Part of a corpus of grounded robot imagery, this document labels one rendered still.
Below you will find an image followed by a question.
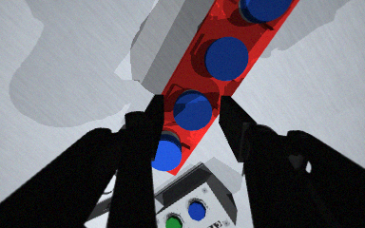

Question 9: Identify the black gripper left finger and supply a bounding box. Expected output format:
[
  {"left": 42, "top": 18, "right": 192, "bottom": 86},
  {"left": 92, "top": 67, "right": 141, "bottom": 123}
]
[{"left": 0, "top": 94, "right": 164, "bottom": 228}]

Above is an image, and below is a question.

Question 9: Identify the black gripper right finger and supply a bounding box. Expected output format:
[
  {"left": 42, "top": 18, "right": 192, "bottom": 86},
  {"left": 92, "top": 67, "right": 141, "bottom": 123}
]
[{"left": 219, "top": 96, "right": 365, "bottom": 228}]

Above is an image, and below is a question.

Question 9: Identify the grey key housing with blue and green buttons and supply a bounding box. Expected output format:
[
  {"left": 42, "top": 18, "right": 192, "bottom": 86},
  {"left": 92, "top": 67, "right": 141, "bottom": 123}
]
[{"left": 155, "top": 163, "right": 238, "bottom": 228}]

